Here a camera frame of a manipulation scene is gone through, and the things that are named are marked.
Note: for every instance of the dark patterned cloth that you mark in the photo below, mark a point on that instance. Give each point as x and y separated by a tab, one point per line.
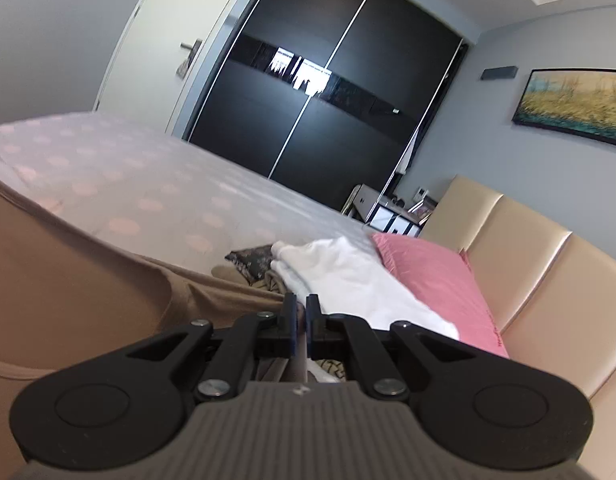
250	259

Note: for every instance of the black wall box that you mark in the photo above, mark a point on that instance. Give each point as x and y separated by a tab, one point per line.
499	73

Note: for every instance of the black sliding-door wardrobe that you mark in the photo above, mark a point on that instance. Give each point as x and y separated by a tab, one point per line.
348	100

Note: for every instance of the bed with pink-dotted grey sheet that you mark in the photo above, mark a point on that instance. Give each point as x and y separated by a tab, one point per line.
138	180

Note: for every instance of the white storage cabinet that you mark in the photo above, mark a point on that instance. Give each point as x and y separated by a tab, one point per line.
388	215

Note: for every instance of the small picture frame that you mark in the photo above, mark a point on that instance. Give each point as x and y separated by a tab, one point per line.
422	208

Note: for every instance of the beige padded headboard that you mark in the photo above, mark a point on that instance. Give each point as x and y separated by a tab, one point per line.
548	285

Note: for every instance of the pink pillow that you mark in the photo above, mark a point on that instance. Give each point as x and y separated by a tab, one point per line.
433	280

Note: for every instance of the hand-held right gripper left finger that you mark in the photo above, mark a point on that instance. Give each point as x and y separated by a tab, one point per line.
291	321

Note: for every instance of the framed landscape painting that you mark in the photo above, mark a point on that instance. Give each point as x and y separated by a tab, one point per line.
573	102

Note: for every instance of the pile of folded clothes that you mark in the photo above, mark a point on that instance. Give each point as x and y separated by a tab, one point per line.
348	280

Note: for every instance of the white door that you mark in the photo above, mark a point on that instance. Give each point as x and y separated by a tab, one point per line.
153	45

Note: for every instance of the tan garment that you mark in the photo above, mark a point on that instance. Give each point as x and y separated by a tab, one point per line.
83	280

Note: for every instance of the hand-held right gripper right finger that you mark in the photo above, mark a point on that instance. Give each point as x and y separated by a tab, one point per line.
311	321

